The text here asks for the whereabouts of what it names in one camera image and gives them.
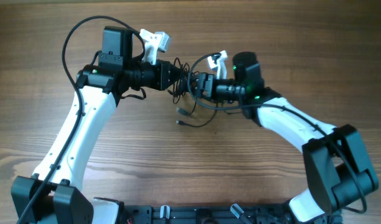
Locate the black USB cable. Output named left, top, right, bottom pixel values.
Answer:
left=166, top=57, right=219, bottom=128

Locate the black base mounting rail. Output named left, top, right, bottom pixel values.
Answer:
left=118, top=204, right=294, bottom=224

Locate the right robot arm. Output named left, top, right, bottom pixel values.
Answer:
left=186, top=51, right=379, bottom=223

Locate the camera black cable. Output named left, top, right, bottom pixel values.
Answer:
left=186, top=52, right=368, bottom=215
left=17, top=15, right=147, bottom=224

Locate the right camera black cable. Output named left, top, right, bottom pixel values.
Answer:
left=186, top=52, right=368, bottom=215

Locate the left camera black cable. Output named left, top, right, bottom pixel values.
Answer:
left=17, top=15, right=147, bottom=224

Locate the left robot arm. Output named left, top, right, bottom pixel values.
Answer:
left=11, top=26, right=183, bottom=223

